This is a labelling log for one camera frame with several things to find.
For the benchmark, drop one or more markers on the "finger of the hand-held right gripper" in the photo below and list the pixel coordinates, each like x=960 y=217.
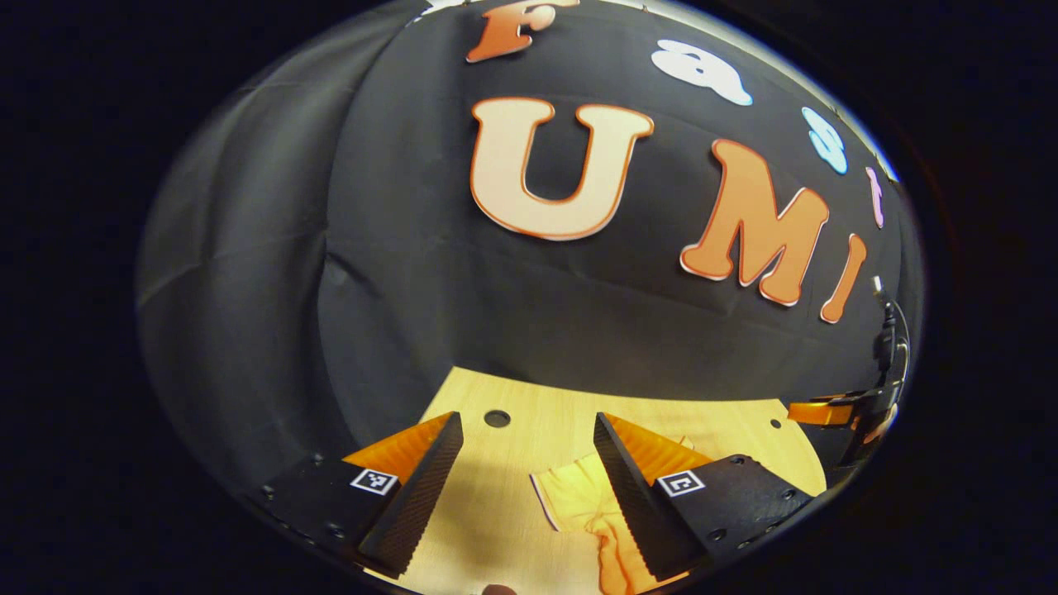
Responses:
x=814 y=412

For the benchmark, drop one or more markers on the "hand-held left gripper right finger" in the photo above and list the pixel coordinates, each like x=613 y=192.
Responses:
x=632 y=487

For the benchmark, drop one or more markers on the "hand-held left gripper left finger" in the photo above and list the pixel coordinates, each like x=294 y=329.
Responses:
x=421 y=487

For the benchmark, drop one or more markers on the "orange polo T-shirt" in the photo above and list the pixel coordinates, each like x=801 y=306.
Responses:
x=579 y=496

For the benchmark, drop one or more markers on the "black backdrop cloth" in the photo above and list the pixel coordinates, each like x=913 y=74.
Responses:
x=397 y=248

